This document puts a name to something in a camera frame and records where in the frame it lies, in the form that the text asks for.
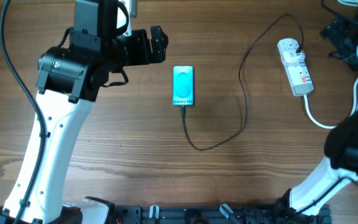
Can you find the white charger plug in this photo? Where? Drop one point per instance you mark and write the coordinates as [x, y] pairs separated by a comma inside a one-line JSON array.
[[291, 58]]

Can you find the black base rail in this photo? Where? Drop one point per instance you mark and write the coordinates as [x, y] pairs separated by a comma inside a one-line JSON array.
[[224, 213]]

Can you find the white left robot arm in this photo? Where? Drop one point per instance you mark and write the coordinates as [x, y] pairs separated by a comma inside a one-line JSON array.
[[68, 83]]

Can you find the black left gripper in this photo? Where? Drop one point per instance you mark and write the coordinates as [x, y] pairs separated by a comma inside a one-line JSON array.
[[143, 56]]

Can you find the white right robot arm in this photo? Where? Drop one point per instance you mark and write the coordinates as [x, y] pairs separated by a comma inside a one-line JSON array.
[[338, 168]]

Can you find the white power strip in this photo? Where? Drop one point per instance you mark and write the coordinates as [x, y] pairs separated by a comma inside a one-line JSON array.
[[298, 76]]

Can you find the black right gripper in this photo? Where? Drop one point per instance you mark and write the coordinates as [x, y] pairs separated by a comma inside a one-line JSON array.
[[334, 30]]

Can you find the blue screen smartphone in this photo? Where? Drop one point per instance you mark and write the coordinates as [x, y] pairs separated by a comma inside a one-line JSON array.
[[183, 86]]

